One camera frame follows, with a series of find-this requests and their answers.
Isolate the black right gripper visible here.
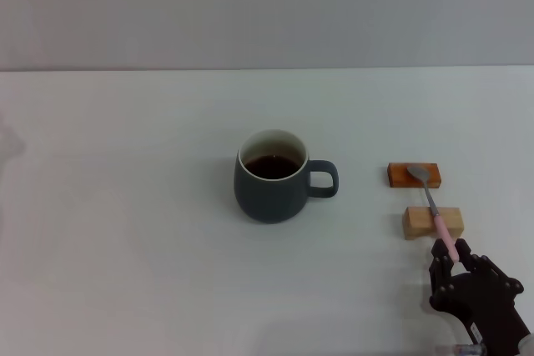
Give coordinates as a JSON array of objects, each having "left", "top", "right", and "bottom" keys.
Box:
[{"left": 428, "top": 238, "right": 534, "bottom": 356}]

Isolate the pink handled metal spoon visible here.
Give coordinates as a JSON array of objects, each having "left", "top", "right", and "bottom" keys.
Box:
[{"left": 406, "top": 165, "right": 461, "bottom": 263}]

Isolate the dark grey ceramic coffee mug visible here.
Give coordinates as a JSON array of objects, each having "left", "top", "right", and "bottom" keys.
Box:
[{"left": 233, "top": 128, "right": 340, "bottom": 224}]

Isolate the light wooden arch block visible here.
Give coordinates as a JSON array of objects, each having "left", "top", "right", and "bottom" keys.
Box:
[{"left": 401, "top": 206, "right": 465, "bottom": 243}]

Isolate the dark brown wooden block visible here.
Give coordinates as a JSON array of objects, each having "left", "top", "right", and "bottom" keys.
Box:
[{"left": 384, "top": 162, "right": 442, "bottom": 190}]

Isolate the grey right gripper cable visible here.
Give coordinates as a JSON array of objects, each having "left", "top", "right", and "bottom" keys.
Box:
[{"left": 433, "top": 343, "right": 490, "bottom": 356}]

